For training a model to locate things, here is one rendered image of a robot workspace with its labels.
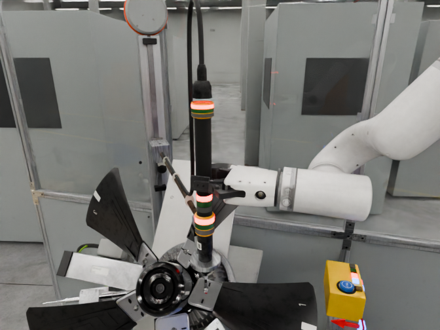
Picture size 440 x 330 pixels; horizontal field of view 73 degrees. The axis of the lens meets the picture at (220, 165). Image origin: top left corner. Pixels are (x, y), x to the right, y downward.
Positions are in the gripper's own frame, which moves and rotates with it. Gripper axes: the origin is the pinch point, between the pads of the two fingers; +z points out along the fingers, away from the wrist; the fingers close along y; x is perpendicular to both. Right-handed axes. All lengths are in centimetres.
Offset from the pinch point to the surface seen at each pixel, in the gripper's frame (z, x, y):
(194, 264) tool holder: 1.1, -19.6, -3.1
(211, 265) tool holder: -2.5, -19.6, -2.4
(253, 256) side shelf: -4, -62, 60
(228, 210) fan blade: -3.5, -11.3, 8.3
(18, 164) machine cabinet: 214, -68, 137
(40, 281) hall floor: 172, -152, 98
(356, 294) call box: -39, -40, 22
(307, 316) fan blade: -24.4, -30.9, 0.6
